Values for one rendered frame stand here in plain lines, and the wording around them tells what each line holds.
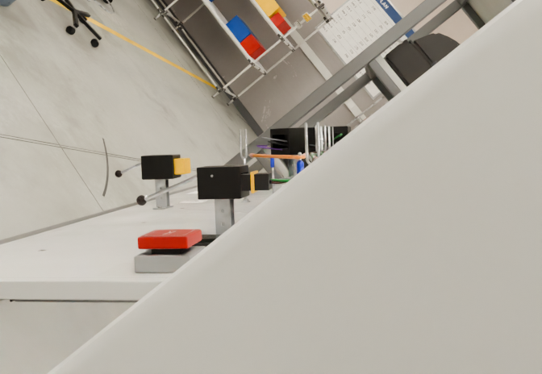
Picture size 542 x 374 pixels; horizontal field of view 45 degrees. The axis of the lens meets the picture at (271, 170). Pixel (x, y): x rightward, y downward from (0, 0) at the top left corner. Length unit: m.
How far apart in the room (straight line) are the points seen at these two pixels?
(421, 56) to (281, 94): 6.82
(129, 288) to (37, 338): 0.38
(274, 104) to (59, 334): 7.75
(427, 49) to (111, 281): 1.40
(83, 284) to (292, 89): 8.05
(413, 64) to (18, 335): 1.29
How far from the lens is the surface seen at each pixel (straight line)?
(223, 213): 0.81
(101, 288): 0.62
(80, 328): 1.05
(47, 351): 0.97
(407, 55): 1.86
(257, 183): 0.79
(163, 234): 0.63
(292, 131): 1.52
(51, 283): 0.64
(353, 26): 8.62
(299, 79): 8.61
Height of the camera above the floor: 1.34
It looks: 10 degrees down
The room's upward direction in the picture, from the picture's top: 51 degrees clockwise
